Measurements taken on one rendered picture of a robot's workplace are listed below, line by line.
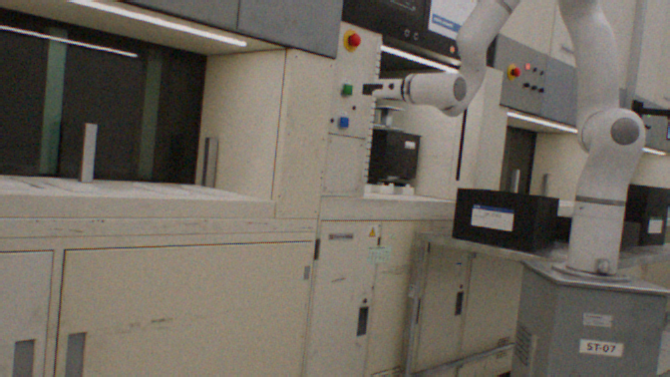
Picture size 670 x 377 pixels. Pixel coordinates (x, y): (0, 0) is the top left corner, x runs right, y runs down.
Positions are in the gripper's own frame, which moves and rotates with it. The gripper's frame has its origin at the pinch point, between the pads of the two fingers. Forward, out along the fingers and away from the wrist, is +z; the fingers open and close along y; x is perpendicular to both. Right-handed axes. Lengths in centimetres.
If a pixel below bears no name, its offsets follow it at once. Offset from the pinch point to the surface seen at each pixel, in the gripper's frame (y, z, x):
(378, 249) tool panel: 23, 9, -51
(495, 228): 44, -22, -39
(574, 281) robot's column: 10, -63, -44
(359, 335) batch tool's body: 18, 9, -80
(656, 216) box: 145, -41, -32
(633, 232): 111, -43, -37
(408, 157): 59, 29, -18
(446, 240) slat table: 40, -7, -45
